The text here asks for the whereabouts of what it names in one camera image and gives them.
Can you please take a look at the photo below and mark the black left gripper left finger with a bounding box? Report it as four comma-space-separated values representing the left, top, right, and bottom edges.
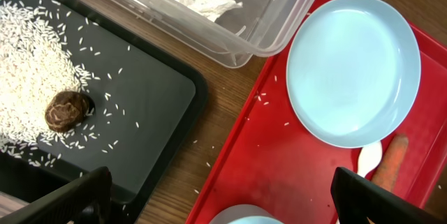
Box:
1, 167, 112, 224

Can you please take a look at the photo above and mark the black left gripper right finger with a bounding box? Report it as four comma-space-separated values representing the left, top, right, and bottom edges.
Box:
330, 167, 443, 224

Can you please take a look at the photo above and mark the brown food scrap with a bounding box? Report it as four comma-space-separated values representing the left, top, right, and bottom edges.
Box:
45, 91, 94, 133

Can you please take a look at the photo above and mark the small light blue bowl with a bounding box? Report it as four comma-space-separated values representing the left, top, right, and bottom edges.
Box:
210, 204, 283, 224

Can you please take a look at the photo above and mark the large light blue plate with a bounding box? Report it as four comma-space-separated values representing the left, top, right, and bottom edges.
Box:
286, 0, 421, 149

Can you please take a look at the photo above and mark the white rice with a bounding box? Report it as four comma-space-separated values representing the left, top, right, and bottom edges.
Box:
1, 0, 104, 167

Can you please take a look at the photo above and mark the black waste tray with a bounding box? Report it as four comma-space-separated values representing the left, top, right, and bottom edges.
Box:
1, 0, 207, 223

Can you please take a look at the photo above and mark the orange carrot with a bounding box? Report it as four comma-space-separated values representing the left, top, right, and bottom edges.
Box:
371, 134, 409, 192

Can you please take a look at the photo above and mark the white plastic spoon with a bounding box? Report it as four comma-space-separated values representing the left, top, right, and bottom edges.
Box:
357, 142, 383, 178

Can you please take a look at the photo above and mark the red plastic tray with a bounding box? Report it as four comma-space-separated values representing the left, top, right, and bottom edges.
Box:
184, 0, 447, 224

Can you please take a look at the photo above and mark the clear plastic bin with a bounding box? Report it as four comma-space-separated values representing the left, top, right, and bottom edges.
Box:
112, 0, 315, 68

